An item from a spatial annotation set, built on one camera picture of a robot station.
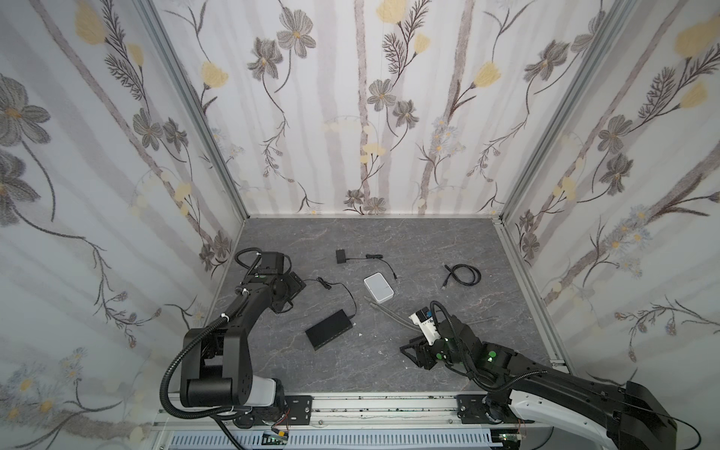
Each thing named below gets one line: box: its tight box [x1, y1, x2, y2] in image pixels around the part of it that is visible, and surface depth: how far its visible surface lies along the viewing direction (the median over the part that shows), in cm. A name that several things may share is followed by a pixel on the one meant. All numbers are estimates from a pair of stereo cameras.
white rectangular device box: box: [363, 271, 395, 304], surface depth 98 cm
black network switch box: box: [304, 308, 354, 352], surface depth 90 cm
